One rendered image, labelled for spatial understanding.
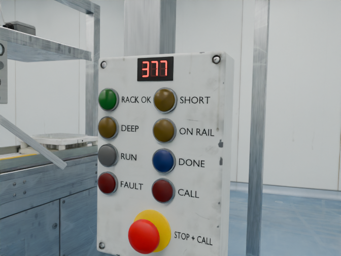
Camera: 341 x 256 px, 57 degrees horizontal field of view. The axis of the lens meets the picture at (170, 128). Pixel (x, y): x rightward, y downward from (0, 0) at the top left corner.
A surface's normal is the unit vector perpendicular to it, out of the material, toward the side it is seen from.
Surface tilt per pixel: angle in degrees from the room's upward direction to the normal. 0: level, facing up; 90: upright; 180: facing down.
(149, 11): 90
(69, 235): 90
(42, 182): 90
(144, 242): 92
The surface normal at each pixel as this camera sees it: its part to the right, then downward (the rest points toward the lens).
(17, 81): -0.29, 0.05
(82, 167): 0.91, 0.04
